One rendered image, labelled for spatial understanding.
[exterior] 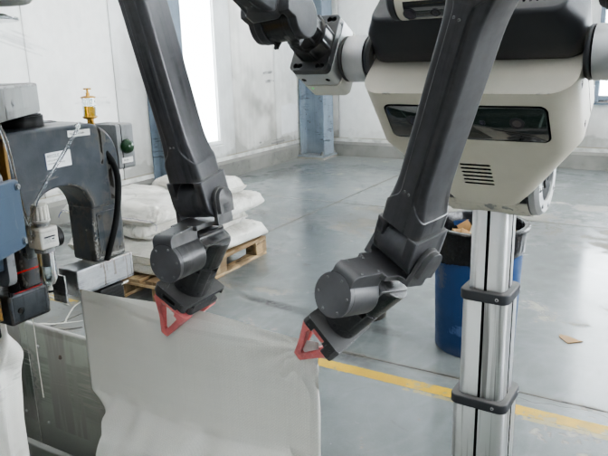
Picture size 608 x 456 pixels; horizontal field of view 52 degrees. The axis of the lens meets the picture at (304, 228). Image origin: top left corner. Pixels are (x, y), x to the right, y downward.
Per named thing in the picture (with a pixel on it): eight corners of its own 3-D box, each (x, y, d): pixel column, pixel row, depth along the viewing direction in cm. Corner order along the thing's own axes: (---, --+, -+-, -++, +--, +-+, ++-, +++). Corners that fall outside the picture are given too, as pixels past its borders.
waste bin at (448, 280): (532, 333, 337) (540, 215, 320) (509, 375, 294) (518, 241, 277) (444, 317, 361) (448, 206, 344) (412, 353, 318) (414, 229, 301)
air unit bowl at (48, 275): (62, 282, 111) (58, 249, 109) (48, 288, 108) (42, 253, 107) (51, 280, 112) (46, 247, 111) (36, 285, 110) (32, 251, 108)
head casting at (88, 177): (128, 252, 131) (113, 108, 124) (26, 289, 111) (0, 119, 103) (34, 236, 146) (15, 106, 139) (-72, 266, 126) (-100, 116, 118)
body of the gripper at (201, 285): (151, 291, 98) (166, 255, 94) (194, 271, 106) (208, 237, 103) (181, 317, 96) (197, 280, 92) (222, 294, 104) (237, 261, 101)
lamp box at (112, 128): (136, 166, 131) (131, 122, 128) (119, 169, 127) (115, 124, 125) (110, 164, 134) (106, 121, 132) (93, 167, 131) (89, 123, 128)
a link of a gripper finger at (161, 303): (140, 326, 102) (157, 283, 98) (169, 310, 108) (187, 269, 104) (170, 352, 100) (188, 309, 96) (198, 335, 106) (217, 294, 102)
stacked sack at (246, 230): (271, 237, 489) (270, 217, 485) (219, 261, 434) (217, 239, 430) (227, 231, 510) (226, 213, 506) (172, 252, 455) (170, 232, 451)
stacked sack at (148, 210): (223, 208, 429) (222, 186, 425) (155, 232, 374) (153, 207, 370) (175, 203, 450) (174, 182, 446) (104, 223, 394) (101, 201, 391)
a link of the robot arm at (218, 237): (241, 234, 96) (213, 213, 98) (213, 246, 91) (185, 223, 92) (224, 268, 100) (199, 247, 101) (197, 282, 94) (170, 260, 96)
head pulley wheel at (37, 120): (54, 127, 117) (52, 112, 116) (11, 131, 109) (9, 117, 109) (23, 125, 121) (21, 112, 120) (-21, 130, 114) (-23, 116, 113)
